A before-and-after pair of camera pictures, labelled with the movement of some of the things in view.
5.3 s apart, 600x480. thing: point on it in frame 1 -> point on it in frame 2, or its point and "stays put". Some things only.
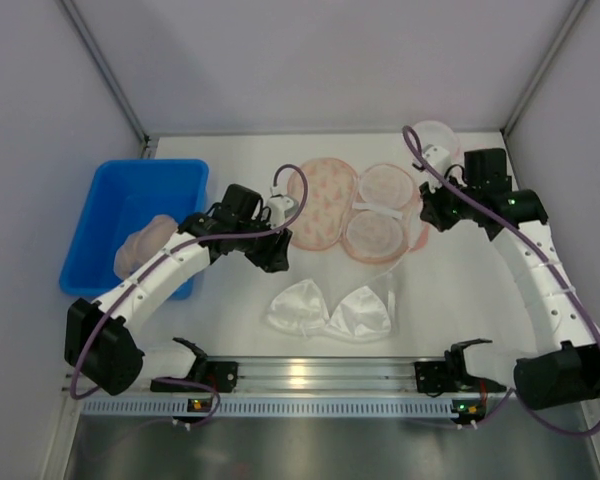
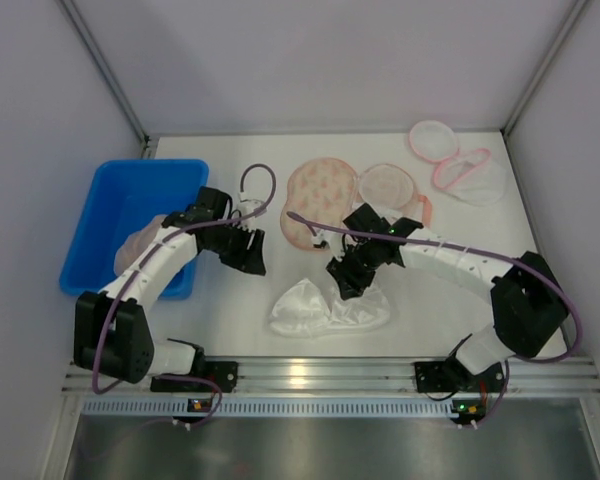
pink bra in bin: [140, 245] stays put
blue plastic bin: [122, 197] stays put
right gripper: [434, 209] -> [355, 267]
